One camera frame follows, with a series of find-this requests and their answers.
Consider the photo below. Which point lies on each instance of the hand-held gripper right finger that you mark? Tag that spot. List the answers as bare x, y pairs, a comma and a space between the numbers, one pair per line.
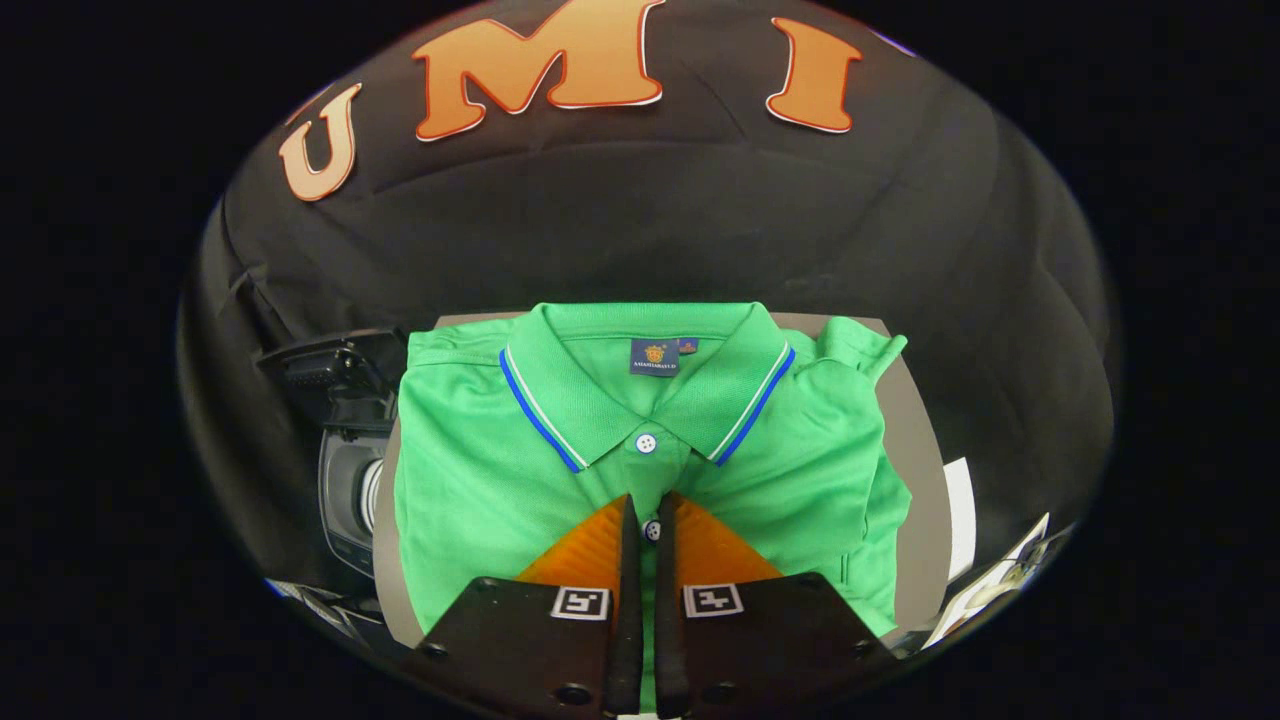
670, 630

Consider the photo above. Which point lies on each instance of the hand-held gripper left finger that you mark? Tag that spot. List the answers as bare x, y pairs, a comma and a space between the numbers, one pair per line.
625, 620

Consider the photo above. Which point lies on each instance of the green polo shirt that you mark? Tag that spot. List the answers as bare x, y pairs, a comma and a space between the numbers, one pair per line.
480, 480

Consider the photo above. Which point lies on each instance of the grey washing machine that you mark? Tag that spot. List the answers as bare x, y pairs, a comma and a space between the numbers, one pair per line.
345, 500

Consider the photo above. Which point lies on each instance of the plain white sheet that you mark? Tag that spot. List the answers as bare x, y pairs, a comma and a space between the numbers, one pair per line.
960, 520

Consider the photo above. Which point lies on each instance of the white printed paper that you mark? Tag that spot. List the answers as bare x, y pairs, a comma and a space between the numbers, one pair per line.
1000, 580

